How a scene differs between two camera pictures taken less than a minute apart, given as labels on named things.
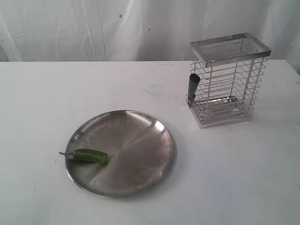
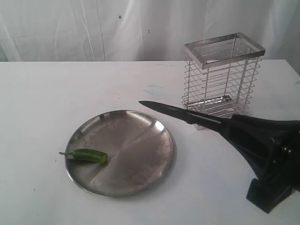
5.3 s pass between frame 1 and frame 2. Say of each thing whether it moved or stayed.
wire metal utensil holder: stayed
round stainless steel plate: stayed
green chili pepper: stayed
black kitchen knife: moved
